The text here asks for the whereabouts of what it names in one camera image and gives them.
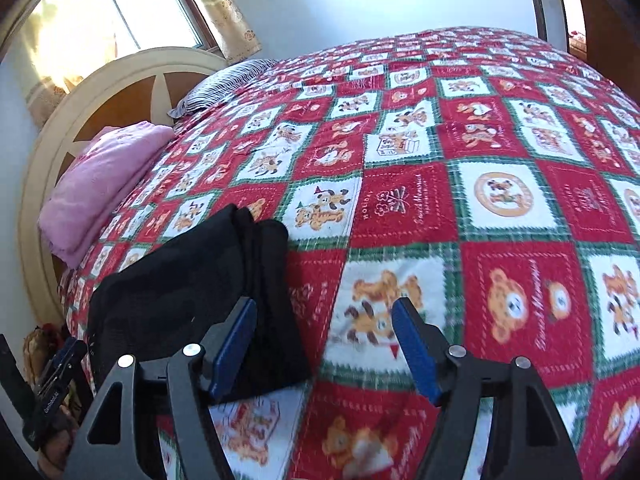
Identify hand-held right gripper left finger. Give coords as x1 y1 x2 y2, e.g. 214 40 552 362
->
67 296 259 480

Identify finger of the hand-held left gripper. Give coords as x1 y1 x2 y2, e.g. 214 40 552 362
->
47 336 89 387

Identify black pants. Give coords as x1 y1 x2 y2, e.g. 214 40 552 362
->
85 204 314 404

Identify cream and wood headboard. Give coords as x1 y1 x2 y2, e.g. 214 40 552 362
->
17 47 231 332

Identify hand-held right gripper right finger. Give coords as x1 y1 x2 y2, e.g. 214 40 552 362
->
391 296 584 480

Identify sunlit beige curtain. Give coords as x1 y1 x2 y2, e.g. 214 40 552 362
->
22 0 120 127

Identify striped pillow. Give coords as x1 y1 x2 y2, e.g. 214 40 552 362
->
167 58 281 119

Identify pink pillow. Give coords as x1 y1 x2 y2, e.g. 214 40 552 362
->
39 121 176 270

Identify beige patterned curtain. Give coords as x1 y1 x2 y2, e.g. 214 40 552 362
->
177 0 264 64

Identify brown wooden door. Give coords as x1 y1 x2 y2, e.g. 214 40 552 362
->
569 0 640 63

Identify red printed patchwork blanket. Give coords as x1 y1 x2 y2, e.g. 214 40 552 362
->
59 25 640 480

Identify window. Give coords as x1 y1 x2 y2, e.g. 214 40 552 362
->
107 0 212 54

